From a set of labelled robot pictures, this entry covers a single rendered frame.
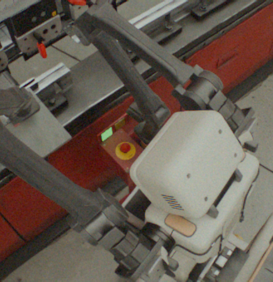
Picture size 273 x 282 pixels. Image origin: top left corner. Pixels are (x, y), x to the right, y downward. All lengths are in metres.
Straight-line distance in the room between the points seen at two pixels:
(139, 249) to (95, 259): 1.29
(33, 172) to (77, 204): 0.13
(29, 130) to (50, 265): 1.03
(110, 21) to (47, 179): 0.51
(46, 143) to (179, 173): 0.61
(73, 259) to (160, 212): 1.31
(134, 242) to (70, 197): 0.19
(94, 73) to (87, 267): 1.03
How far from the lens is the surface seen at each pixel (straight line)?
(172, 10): 1.74
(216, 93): 1.09
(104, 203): 0.89
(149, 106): 1.32
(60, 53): 2.94
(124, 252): 0.93
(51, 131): 1.36
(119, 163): 1.52
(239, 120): 1.10
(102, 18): 1.14
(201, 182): 0.87
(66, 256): 2.24
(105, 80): 1.61
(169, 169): 0.83
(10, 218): 1.78
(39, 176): 0.79
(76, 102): 1.56
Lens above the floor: 2.12
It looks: 60 degrees down
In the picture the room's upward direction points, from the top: 3 degrees counter-clockwise
